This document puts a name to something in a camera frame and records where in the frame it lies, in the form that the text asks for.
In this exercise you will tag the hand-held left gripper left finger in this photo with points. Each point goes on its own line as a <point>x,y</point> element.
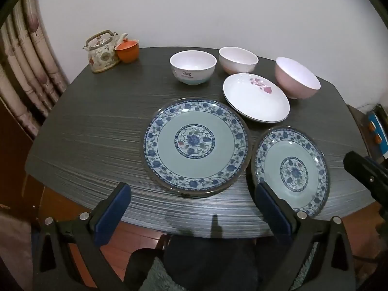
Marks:
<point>110,215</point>

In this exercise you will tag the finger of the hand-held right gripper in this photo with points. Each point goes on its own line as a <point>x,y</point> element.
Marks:
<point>368,172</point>

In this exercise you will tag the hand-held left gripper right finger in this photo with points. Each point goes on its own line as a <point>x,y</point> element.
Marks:
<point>274,215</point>

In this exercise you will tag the small blue floral plate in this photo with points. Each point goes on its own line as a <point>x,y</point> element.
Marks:
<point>272,157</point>

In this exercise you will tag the large blue floral plate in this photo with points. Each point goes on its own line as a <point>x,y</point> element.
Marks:
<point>169,145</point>

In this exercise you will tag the white plate with pink roses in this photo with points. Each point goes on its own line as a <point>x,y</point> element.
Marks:
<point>254,103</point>

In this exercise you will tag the pale pink white bowl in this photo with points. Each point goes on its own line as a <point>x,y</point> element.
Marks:
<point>233,65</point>

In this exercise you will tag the white bowl with blue base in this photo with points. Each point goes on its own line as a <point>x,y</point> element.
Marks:
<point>194,75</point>

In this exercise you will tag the blue box with orange marks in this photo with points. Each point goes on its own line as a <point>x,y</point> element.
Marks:
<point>376,133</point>

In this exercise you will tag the dark cloth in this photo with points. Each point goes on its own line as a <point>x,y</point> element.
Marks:
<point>212,263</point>

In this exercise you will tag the brown wooden cabinet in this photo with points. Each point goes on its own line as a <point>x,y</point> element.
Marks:
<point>12,157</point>

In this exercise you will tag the floral ceramic teapot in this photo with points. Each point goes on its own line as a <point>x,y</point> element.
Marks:
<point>101,56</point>

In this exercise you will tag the orange lidded tea cup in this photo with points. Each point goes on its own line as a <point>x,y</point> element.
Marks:
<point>127,53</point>

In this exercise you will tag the patterned beige curtain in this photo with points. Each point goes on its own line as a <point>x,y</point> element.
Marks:
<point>27,66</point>

